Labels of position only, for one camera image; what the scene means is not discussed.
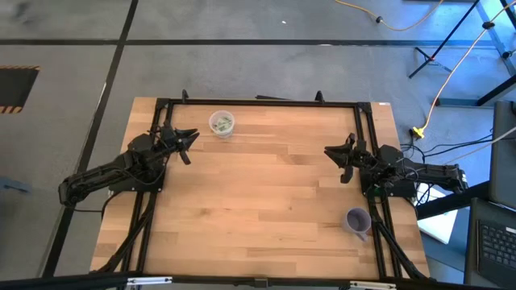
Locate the white box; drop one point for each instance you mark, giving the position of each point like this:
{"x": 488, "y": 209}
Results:
{"x": 439, "y": 227}

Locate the black frame clamp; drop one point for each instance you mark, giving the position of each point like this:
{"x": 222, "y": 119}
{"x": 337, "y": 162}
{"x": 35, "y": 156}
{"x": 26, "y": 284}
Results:
{"x": 184, "y": 96}
{"x": 319, "y": 96}

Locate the black overhead frame beam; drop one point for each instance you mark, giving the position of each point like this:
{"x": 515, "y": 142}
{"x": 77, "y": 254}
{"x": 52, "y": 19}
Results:
{"x": 80, "y": 282}

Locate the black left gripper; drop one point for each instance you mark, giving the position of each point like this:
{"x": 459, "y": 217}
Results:
{"x": 171, "y": 141}

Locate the grey computer case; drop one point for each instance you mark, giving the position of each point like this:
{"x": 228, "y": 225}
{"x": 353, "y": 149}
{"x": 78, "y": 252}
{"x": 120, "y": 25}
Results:
{"x": 504, "y": 161}

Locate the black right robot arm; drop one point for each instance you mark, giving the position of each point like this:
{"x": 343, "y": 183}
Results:
{"x": 435, "y": 173}

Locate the black laptop keyboard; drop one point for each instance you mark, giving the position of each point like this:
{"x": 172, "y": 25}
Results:
{"x": 500, "y": 245}

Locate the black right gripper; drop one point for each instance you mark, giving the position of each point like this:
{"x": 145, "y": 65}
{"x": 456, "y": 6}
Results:
{"x": 363, "y": 157}

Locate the purple mug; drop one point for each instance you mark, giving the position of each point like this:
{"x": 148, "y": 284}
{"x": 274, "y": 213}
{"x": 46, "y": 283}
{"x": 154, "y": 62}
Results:
{"x": 356, "y": 221}

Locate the clear plastic cup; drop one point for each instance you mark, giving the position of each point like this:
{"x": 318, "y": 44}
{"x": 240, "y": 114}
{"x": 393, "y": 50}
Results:
{"x": 221, "y": 133}

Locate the silver beam bracket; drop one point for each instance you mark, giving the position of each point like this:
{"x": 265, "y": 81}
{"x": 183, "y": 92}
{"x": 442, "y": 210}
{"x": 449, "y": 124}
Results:
{"x": 149, "y": 280}
{"x": 373, "y": 285}

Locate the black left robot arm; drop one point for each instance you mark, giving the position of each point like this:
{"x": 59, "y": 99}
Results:
{"x": 101, "y": 175}

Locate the black hazard-striped floor panel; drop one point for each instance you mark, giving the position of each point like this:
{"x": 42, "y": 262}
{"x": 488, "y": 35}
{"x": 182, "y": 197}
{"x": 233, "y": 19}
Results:
{"x": 18, "y": 90}

